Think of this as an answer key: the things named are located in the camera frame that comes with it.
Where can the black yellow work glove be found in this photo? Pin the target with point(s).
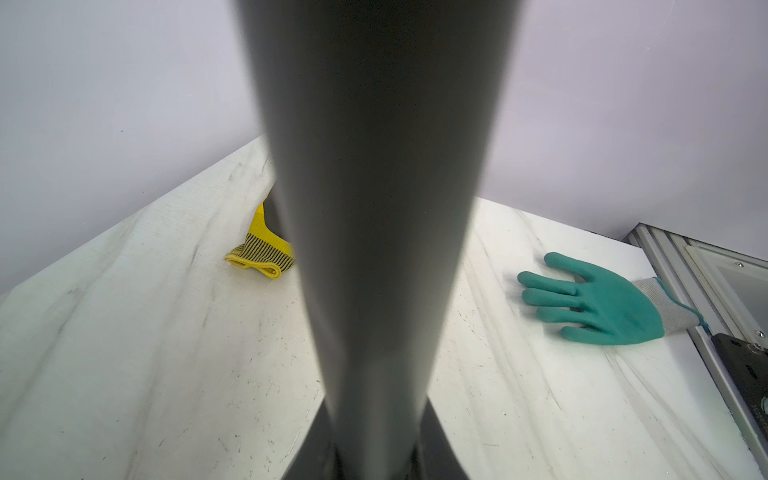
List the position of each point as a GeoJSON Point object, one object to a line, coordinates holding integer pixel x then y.
{"type": "Point", "coordinates": [265, 248]}

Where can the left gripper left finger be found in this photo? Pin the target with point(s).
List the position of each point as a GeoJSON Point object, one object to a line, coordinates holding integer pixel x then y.
{"type": "Point", "coordinates": [317, 458]}

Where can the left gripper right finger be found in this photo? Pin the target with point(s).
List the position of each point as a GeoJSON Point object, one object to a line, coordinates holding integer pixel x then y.
{"type": "Point", "coordinates": [433, 457]}

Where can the dark grey utensil rack stand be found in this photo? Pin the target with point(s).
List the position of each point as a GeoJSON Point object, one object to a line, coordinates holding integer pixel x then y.
{"type": "Point", "coordinates": [377, 115]}

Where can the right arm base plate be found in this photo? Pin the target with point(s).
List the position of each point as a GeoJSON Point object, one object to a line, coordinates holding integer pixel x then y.
{"type": "Point", "coordinates": [746, 363]}

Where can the green work glove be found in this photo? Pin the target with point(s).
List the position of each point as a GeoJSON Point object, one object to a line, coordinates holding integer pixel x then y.
{"type": "Point", "coordinates": [600, 307]}

